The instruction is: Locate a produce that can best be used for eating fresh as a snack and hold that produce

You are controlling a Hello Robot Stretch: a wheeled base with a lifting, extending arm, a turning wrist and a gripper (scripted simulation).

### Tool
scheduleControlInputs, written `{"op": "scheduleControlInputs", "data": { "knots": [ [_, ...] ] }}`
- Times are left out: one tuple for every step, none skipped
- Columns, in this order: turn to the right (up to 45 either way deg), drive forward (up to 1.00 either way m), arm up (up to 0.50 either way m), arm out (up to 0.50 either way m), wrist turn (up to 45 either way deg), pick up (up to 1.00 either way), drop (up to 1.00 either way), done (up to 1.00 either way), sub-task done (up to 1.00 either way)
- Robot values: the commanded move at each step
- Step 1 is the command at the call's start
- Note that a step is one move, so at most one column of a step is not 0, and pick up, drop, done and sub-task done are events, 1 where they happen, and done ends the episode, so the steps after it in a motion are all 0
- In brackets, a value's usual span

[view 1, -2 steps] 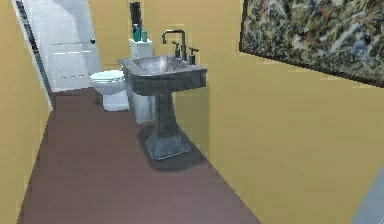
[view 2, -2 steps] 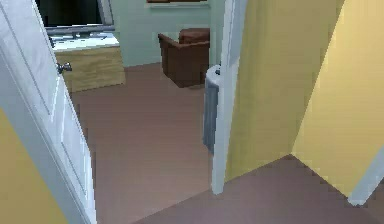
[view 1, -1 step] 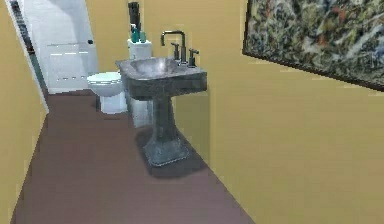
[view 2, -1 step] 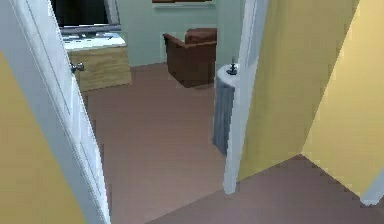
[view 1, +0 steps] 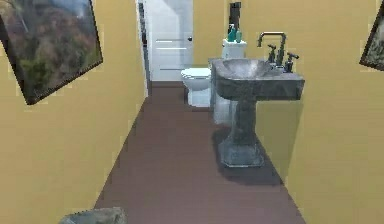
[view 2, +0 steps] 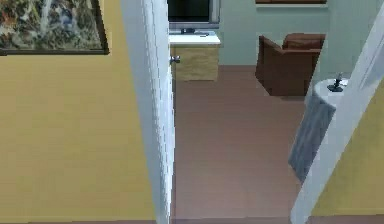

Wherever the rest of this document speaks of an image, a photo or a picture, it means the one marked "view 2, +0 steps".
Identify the white room door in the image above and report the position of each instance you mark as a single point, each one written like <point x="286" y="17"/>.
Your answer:
<point x="156" y="100"/>

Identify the silver door knob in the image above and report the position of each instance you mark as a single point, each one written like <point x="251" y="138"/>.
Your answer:
<point x="174" y="59"/>

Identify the wooden cabinet with white top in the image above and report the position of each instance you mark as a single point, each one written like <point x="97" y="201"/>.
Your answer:
<point x="196" y="56"/>

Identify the black television set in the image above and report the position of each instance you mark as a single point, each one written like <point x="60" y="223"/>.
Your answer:
<point x="190" y="13"/>

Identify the brown armchair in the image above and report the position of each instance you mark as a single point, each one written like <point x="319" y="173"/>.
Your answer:
<point x="286" y="63"/>

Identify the grey round side table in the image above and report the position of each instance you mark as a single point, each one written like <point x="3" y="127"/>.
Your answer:
<point x="315" y="123"/>

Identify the small black statuette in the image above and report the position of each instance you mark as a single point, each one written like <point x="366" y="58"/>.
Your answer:
<point x="336" y="85"/>

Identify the dark framed wall picture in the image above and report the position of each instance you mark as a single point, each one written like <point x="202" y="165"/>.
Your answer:
<point x="50" y="26"/>

